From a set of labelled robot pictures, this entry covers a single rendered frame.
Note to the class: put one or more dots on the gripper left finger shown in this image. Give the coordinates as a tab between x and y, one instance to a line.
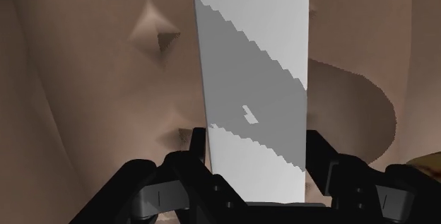
186	178

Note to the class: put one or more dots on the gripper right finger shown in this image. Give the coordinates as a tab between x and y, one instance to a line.
348	178

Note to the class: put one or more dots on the white rectangular box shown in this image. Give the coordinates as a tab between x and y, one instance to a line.
255	89

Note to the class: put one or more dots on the olive brown object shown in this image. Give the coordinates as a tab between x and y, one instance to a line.
427	164

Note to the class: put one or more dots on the brown leather sofa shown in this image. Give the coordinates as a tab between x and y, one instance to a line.
86	78

